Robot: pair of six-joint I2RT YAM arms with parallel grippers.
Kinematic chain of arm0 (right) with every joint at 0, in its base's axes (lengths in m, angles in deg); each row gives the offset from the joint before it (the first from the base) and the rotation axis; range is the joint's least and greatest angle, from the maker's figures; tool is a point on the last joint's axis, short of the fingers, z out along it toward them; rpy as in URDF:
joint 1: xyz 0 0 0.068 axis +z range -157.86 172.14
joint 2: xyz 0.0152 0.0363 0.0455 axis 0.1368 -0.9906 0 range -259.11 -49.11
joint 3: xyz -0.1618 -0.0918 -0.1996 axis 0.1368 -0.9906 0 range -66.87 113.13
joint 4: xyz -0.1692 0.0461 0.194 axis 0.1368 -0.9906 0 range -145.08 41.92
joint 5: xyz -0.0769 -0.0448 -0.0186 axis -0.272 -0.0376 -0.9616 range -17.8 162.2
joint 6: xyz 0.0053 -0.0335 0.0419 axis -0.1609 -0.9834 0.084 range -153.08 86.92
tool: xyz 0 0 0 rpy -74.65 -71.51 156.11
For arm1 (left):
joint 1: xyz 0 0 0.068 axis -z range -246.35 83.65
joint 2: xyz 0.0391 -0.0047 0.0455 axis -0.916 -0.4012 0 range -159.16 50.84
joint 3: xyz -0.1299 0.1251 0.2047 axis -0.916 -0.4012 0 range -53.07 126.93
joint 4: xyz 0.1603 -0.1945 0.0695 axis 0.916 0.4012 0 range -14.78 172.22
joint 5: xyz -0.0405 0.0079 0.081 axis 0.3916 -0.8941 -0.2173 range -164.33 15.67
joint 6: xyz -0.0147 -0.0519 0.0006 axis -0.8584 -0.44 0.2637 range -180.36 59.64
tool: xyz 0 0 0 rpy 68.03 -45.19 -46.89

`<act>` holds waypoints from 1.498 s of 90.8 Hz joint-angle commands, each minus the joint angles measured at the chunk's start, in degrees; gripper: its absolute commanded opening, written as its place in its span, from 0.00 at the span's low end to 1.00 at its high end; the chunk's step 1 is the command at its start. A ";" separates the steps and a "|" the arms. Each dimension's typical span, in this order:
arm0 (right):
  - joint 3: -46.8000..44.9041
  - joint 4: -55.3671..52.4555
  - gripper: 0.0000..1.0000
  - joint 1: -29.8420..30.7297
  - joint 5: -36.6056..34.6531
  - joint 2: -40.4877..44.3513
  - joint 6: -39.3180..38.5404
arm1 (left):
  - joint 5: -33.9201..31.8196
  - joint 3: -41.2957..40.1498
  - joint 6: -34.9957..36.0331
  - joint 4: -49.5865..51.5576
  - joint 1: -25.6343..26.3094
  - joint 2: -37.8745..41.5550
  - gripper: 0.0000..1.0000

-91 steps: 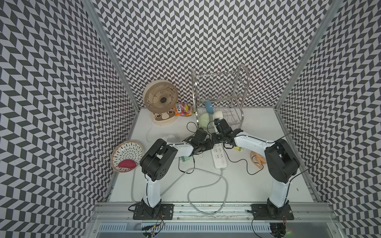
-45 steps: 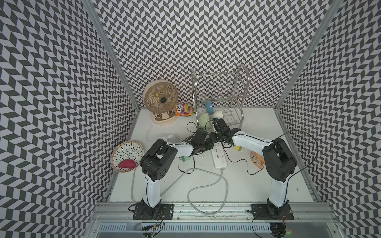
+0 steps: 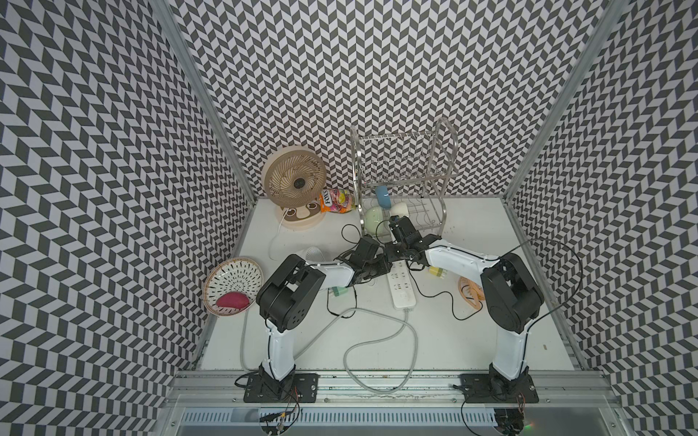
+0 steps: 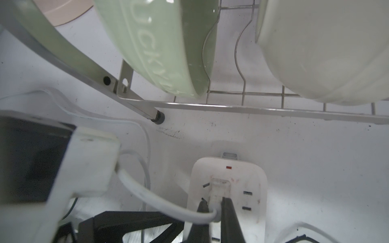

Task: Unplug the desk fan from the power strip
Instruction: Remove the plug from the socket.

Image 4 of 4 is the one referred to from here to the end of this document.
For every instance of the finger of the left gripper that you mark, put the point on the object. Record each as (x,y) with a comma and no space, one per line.
(111,226)

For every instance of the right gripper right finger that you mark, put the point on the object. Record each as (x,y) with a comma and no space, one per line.
(230,228)

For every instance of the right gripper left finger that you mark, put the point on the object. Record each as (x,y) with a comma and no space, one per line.
(199,233)

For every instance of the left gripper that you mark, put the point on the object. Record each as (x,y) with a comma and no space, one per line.
(44,164)

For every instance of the white power strip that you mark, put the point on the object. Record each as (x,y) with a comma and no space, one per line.
(247,185)

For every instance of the white fan plug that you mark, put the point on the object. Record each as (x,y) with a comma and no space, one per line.
(167,207)

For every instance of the beige bear desk fan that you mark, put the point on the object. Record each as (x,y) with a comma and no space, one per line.
(60,12)

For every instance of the metal dish rack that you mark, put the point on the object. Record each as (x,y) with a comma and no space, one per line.
(240,82)

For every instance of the green bowl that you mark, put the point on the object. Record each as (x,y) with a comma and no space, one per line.
(169,43)

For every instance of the white bowl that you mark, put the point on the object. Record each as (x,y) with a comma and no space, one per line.
(328,51)

